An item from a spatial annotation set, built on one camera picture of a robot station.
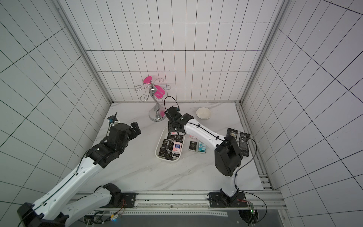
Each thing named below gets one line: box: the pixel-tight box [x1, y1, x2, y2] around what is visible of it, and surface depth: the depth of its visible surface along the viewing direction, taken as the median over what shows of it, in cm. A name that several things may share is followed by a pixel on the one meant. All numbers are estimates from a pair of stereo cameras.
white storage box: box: [155, 126, 187, 163], surface depth 91 cm
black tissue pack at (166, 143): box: [161, 139, 171, 148], surface depth 93 cm
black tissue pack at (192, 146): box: [188, 140, 198, 152], surface depth 94 cm
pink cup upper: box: [142, 75, 153, 85], surface depth 96 cm
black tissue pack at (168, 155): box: [164, 151, 173, 161], surface depth 89 cm
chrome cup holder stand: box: [133, 78, 172, 123], surface depth 100 cm
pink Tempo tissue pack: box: [172, 141, 182, 154], surface depth 88 cm
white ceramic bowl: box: [196, 107, 212, 120], surface depth 109 cm
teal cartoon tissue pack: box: [197, 141, 207, 155], surface depth 92 cm
